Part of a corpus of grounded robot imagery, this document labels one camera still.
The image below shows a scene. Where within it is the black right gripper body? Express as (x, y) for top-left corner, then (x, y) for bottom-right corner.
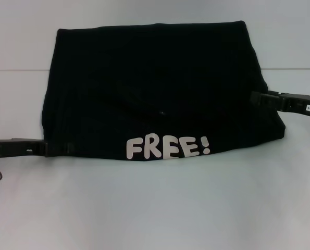
(279, 92), (310, 117)

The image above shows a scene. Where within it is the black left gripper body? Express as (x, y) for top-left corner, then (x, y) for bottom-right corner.
(0, 137), (46, 158)

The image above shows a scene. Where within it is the black shirt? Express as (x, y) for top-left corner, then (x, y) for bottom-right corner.
(41, 20), (287, 160)

